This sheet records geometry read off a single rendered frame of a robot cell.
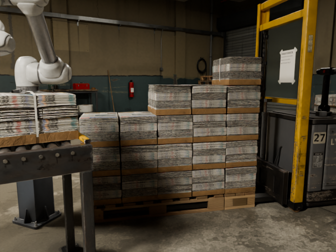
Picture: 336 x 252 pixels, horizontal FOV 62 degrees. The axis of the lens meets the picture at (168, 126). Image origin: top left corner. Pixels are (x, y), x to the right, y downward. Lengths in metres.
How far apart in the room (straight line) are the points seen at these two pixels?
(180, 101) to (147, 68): 7.46
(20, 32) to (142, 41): 3.56
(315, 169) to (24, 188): 2.36
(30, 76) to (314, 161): 2.34
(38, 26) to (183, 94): 1.09
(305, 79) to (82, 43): 7.34
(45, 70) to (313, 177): 2.30
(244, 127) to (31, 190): 1.75
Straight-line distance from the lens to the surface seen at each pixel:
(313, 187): 2.74
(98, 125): 2.14
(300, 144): 2.50
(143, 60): 9.57
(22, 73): 2.29
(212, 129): 2.31
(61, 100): 1.44
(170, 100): 2.18
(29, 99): 1.40
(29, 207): 2.47
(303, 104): 2.46
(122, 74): 9.25
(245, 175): 2.53
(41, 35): 2.03
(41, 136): 1.43
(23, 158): 1.29
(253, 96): 2.42
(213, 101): 2.28
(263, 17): 3.15
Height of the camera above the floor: 1.08
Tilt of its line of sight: 9 degrees down
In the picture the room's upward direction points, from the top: straight up
